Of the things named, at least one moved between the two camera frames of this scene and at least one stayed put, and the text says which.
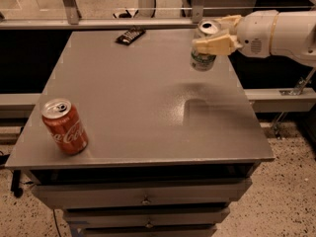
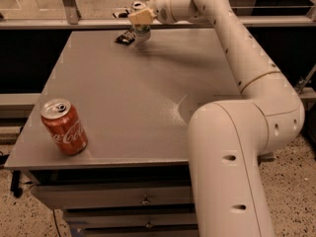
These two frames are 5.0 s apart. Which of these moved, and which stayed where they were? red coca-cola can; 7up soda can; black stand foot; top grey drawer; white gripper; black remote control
Moved: 7up soda can; white gripper
Stayed: red coca-cola can; black stand foot; top grey drawer; black remote control
